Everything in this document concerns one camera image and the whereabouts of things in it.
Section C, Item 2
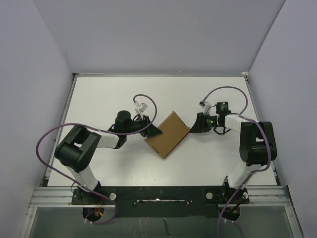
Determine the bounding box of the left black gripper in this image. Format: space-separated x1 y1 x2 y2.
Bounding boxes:
124 115 162 137

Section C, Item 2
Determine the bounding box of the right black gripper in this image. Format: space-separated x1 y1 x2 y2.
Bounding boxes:
190 113 220 133

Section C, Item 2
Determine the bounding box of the brown cardboard box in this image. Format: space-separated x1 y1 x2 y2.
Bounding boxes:
145 111 190 159

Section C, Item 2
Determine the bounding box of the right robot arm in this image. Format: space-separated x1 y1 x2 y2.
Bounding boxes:
190 101 277 203

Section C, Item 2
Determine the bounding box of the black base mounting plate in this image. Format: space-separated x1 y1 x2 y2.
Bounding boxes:
71 184 250 222

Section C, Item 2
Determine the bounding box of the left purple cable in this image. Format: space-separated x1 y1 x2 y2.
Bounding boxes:
35 94 158 225

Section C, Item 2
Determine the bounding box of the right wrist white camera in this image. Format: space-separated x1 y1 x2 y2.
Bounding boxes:
199 101 213 115

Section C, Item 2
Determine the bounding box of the wrist white camera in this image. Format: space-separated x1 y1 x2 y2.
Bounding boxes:
134 101 148 115
199 101 213 115

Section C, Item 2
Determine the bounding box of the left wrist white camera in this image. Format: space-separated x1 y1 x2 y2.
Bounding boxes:
134 101 148 115

